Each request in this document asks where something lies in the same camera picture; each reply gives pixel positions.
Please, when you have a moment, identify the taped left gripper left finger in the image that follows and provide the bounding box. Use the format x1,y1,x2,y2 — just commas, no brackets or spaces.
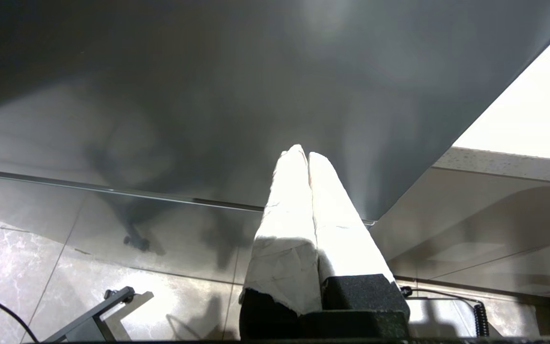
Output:
239,144,322,340

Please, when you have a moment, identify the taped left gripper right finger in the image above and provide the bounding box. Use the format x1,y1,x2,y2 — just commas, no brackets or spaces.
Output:
308,152,410,326

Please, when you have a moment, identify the grey robot base chassis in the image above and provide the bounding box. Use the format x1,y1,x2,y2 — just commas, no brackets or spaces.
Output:
43,286,155,344

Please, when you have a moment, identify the grey under-counter cabinet front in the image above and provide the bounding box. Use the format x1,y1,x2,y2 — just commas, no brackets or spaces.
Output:
370,166,550,294

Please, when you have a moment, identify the grey glossy refrigerator door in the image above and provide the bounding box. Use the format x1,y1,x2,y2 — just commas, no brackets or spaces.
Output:
0,0,550,225
0,168,376,287

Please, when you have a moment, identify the tall beige side panel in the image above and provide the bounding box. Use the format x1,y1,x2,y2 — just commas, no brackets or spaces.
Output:
452,18,550,163

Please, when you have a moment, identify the black coiled cable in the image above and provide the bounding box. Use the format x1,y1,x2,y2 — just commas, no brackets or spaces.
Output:
401,286,491,338

